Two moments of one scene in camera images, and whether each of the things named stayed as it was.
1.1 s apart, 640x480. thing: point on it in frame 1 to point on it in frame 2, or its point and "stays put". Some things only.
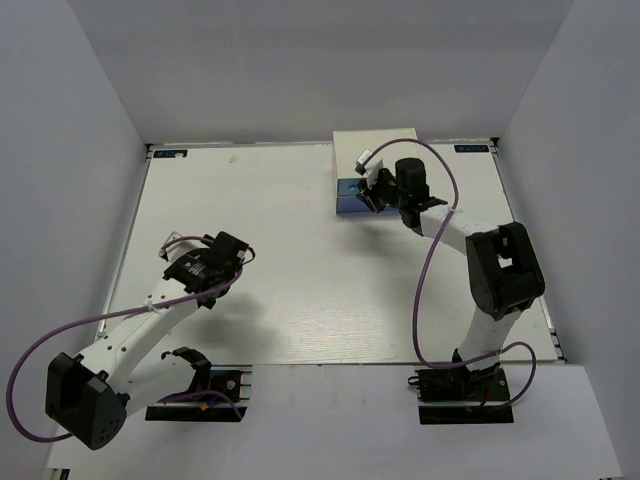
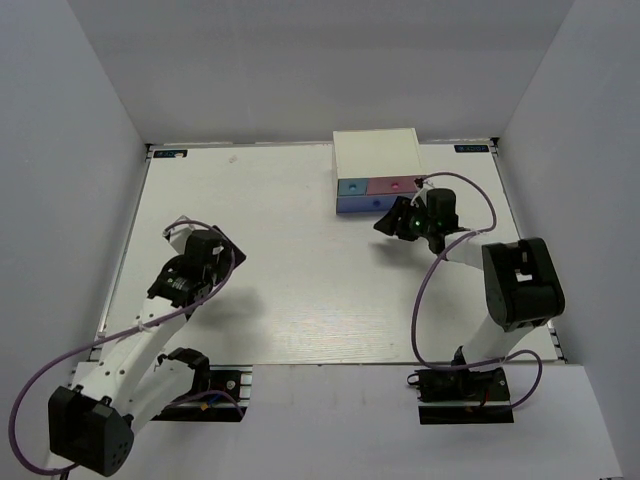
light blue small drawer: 348,187 stays put
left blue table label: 169,153 stays put
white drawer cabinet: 347,146 stays put
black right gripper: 364,195 to 391,223
